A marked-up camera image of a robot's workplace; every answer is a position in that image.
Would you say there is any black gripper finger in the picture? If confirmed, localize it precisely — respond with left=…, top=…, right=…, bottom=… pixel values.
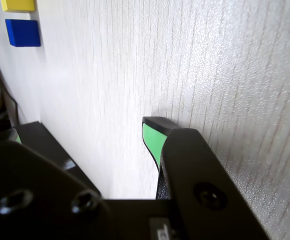
left=0, top=121, right=111, bottom=240
left=141, top=116, right=271, bottom=240

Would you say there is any blue wooden cube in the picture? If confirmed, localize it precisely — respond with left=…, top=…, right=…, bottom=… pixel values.
left=4, top=19, right=42, bottom=48

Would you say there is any yellow wooden cube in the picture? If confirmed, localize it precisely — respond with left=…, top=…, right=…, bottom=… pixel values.
left=0, top=0, right=37, bottom=13

